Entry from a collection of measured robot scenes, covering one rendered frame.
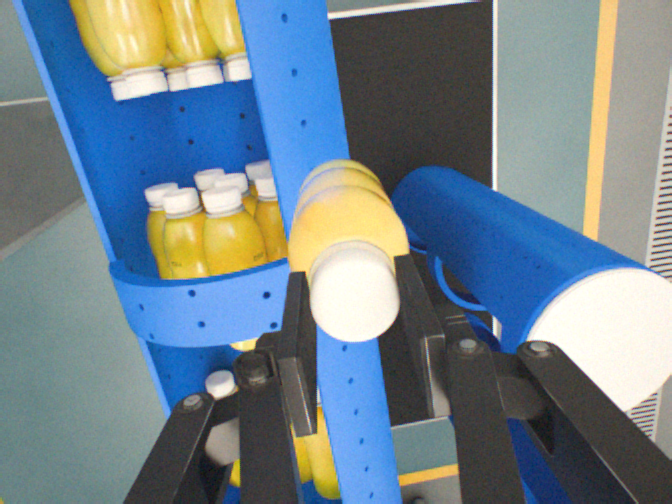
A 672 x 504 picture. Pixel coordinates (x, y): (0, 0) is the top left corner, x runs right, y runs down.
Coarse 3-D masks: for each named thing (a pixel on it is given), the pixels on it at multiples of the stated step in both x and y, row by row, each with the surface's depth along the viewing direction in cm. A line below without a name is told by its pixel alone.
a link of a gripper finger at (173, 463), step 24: (192, 408) 13; (216, 408) 14; (168, 432) 13; (192, 432) 12; (168, 456) 12; (192, 456) 12; (144, 480) 11; (168, 480) 11; (192, 480) 12; (216, 480) 13
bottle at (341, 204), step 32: (352, 160) 35; (320, 192) 27; (352, 192) 25; (384, 192) 30; (320, 224) 23; (352, 224) 22; (384, 224) 23; (288, 256) 25; (320, 256) 22; (384, 256) 22
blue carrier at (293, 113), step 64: (64, 0) 51; (256, 0) 37; (320, 0) 44; (64, 64) 50; (256, 64) 38; (320, 64) 44; (64, 128) 47; (128, 128) 58; (192, 128) 63; (256, 128) 65; (320, 128) 44; (128, 192) 58; (128, 256) 57; (128, 320) 50; (192, 320) 44; (256, 320) 45; (192, 384) 69; (320, 384) 50; (384, 448) 61
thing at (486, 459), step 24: (456, 360) 13; (480, 360) 13; (456, 384) 12; (480, 384) 12; (456, 408) 12; (480, 408) 11; (456, 432) 11; (480, 432) 11; (504, 432) 11; (480, 456) 10; (504, 456) 10; (480, 480) 10; (504, 480) 10
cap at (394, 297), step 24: (336, 264) 20; (360, 264) 20; (384, 264) 21; (312, 288) 20; (336, 288) 20; (360, 288) 20; (384, 288) 20; (312, 312) 20; (336, 312) 20; (360, 312) 20; (384, 312) 20; (336, 336) 21; (360, 336) 21
